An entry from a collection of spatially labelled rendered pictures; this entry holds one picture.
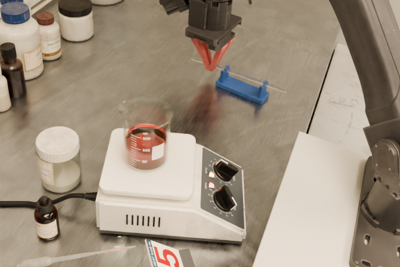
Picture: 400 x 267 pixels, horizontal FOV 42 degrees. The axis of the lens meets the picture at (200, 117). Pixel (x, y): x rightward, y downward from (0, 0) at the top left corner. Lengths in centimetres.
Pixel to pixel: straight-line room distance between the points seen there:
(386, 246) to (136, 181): 32
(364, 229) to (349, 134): 30
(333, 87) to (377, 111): 43
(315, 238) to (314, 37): 63
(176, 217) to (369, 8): 35
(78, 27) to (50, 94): 18
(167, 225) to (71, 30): 53
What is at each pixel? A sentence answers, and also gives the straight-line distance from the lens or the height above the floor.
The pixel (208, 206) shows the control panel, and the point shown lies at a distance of 69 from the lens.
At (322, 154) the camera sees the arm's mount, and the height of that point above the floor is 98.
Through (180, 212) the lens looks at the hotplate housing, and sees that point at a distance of 68.
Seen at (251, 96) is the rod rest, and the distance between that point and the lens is 97.
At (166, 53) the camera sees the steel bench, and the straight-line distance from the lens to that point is 107.
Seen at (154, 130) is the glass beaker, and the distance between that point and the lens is 63.
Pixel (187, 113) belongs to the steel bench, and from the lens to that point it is 92.
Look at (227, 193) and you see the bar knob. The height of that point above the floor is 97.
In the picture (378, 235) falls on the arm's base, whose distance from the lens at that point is 70.
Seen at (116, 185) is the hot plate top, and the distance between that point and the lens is 67.
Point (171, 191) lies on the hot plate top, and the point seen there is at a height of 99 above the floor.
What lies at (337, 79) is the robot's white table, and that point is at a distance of 109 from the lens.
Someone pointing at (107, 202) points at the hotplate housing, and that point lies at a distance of 68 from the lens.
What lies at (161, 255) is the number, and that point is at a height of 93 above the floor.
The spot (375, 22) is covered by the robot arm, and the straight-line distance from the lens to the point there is 64.
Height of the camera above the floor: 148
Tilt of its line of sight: 39 degrees down
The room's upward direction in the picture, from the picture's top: 7 degrees clockwise
